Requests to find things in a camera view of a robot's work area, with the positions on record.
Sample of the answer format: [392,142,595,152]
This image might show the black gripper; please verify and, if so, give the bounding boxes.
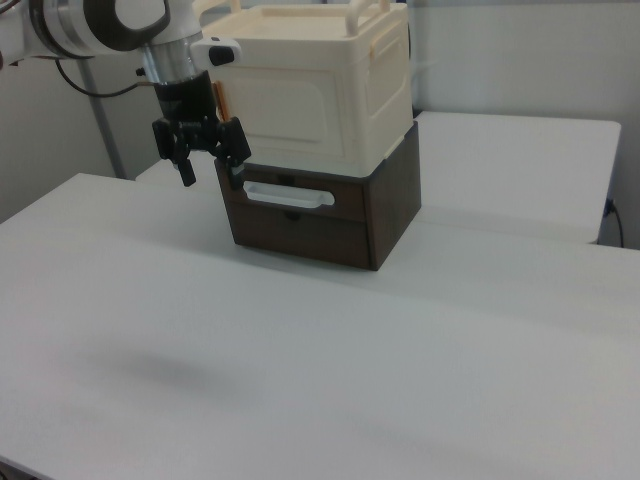
[152,69,252,193]

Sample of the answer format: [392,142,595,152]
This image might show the orange door handle strip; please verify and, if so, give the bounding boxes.
[213,81,232,124]

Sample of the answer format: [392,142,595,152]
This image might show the cream cabinet door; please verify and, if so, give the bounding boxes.
[218,64,352,162]

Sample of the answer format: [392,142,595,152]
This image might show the cream plastic cabinet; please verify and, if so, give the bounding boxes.
[199,0,416,177]

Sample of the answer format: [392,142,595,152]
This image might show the dark brown drawer unit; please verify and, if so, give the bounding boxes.
[214,119,424,272]

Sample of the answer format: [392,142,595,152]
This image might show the grey metal frame post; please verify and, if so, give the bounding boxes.
[79,57,127,180]

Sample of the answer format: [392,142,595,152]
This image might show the white drawer handle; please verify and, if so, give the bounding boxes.
[242,180,336,208]

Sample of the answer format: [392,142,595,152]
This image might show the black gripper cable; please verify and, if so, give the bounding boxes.
[53,57,153,99]

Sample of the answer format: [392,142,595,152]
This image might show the brown drawer with handle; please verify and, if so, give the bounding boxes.
[221,166,370,224]

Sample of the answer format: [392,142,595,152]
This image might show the brown drawer without handle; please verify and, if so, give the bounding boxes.
[227,199,374,267]

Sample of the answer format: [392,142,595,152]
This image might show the black wall cable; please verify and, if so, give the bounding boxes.
[605,198,626,248]

